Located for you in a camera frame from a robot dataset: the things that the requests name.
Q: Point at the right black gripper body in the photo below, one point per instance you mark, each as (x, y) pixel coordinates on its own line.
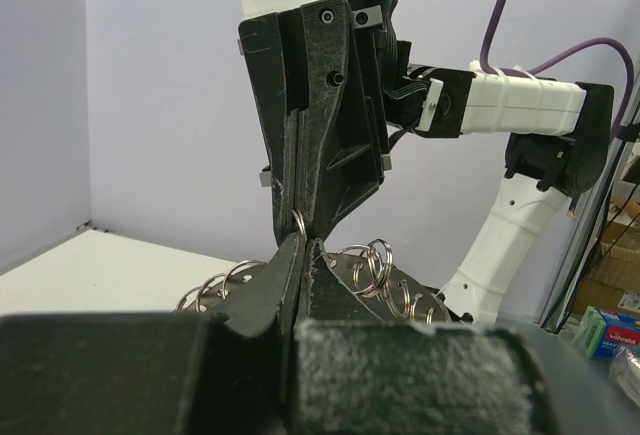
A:
(380, 93)

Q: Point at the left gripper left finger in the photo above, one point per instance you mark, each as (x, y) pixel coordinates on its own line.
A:
(158, 373)

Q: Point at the green blue sponge pack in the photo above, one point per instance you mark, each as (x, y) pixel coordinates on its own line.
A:
(601, 333)

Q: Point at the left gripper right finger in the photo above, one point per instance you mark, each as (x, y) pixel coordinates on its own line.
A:
(355, 374)

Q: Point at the metal disc keyring holder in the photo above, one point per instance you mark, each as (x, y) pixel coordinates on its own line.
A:
(340, 280)

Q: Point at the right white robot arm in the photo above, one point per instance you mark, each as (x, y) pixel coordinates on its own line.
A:
(558, 133)

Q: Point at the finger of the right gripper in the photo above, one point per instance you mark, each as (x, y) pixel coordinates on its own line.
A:
(340, 164)
(268, 44)

